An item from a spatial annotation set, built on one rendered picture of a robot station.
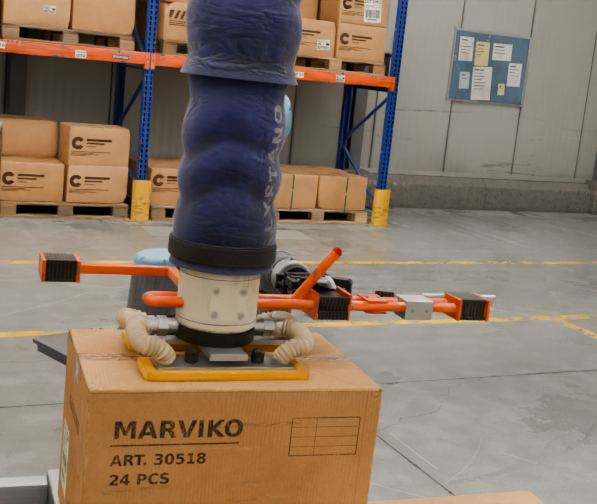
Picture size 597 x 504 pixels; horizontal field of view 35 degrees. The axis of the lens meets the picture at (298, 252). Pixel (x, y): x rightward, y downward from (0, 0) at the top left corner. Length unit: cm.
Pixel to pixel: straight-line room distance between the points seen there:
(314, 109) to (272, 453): 969
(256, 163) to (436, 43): 1046
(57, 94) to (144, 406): 877
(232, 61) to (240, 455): 77
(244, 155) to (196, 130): 11
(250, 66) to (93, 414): 72
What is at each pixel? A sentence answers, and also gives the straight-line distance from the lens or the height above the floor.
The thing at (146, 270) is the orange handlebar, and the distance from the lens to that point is 224.
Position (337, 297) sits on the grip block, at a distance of 206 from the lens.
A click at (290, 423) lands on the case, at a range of 195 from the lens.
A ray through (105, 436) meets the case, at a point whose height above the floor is 92.
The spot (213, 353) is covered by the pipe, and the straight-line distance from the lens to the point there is 193.
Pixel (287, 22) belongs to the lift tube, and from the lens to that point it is 188.
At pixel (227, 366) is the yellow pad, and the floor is 103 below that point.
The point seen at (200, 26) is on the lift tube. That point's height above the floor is 169.
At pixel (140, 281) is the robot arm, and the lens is 283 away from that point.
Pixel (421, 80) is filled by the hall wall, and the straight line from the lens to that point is 1220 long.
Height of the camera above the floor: 164
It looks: 11 degrees down
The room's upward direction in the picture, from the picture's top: 6 degrees clockwise
